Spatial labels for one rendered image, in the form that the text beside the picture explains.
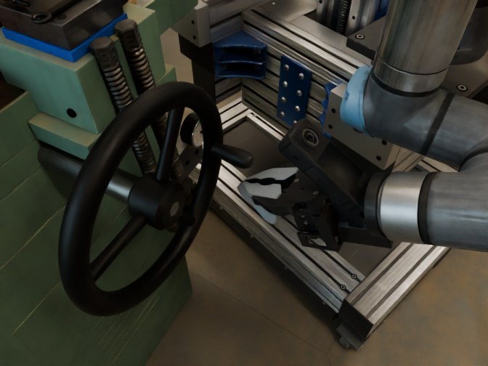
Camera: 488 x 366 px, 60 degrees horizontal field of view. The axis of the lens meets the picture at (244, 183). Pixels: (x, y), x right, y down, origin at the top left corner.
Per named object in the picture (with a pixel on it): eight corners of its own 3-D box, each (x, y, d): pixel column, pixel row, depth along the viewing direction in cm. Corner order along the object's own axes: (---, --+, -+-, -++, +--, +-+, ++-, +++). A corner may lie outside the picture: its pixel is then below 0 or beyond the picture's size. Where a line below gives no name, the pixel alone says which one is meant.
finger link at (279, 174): (252, 210, 62) (306, 217, 56) (235, 179, 59) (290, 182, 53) (262, 197, 64) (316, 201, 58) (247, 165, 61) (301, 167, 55)
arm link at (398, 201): (411, 205, 40) (435, 153, 44) (365, 202, 43) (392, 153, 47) (426, 260, 44) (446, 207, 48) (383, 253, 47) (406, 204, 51)
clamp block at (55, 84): (96, 139, 49) (72, 73, 43) (12, 103, 53) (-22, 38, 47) (168, 71, 58) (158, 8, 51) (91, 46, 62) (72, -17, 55)
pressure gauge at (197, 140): (195, 160, 83) (191, 130, 77) (179, 154, 84) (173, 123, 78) (211, 141, 86) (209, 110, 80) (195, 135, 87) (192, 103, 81)
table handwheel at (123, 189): (118, 364, 52) (43, 215, 31) (1, 293, 58) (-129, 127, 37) (232, 206, 70) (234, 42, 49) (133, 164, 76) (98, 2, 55)
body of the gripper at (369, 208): (296, 247, 55) (388, 262, 47) (272, 196, 51) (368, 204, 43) (322, 207, 59) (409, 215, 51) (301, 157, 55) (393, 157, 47)
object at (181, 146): (184, 182, 88) (180, 155, 82) (136, 162, 92) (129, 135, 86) (205, 156, 93) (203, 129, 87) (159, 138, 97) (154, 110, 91)
